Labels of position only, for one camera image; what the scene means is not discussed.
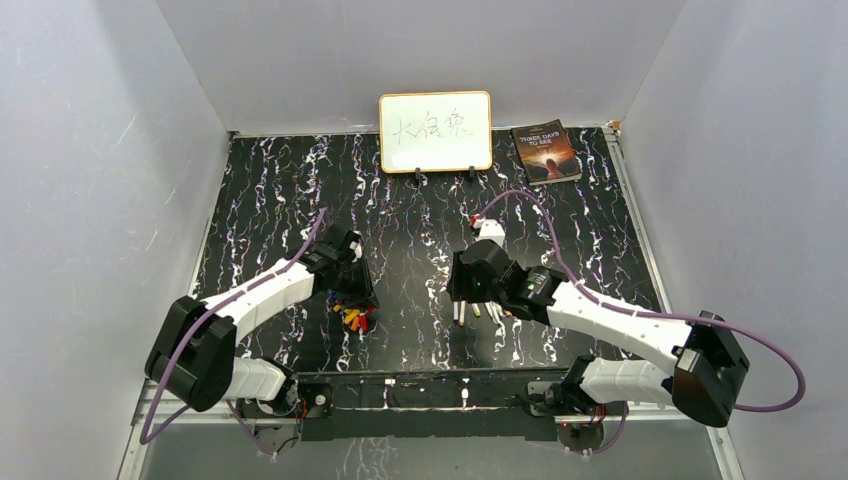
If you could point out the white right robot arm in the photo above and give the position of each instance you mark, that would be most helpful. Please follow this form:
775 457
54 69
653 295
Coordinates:
697 366

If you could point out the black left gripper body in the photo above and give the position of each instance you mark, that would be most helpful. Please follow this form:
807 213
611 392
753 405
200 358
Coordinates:
352 287

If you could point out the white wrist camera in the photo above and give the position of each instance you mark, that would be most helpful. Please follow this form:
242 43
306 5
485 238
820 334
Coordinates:
487 229
352 246

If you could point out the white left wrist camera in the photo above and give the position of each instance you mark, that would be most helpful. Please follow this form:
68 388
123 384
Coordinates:
352 246

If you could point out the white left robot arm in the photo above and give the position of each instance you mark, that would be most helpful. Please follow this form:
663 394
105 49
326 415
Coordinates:
194 355

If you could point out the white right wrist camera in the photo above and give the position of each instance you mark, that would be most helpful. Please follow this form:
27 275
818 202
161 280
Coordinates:
487 229

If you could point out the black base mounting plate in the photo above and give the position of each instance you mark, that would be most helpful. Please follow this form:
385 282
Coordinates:
512 422

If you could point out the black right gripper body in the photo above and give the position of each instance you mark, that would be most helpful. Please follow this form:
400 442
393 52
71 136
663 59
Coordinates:
468 288

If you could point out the dark paperback book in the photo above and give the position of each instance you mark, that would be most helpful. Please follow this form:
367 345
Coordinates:
546 153

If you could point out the aluminium frame rail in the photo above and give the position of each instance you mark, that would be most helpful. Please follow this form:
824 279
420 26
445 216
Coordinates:
538 392

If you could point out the small whiteboard with writing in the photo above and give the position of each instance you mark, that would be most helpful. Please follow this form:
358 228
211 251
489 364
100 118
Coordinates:
431 132

